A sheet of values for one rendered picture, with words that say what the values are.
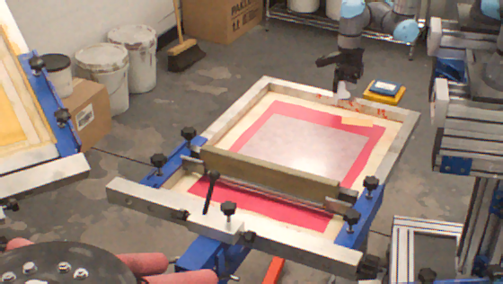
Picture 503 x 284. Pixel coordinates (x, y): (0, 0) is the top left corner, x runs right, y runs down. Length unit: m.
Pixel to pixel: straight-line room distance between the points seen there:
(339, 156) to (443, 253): 1.01
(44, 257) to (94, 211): 2.25
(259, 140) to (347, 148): 0.28
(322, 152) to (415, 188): 1.63
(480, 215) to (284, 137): 0.77
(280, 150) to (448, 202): 1.68
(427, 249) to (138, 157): 1.73
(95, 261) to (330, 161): 1.03
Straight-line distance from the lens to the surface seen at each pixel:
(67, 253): 1.12
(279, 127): 2.11
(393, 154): 1.96
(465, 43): 2.30
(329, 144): 2.04
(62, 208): 3.42
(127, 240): 3.16
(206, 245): 1.51
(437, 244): 2.89
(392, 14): 2.06
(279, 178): 1.73
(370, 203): 1.72
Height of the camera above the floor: 2.03
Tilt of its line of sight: 35 degrees down
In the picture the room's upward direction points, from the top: 3 degrees clockwise
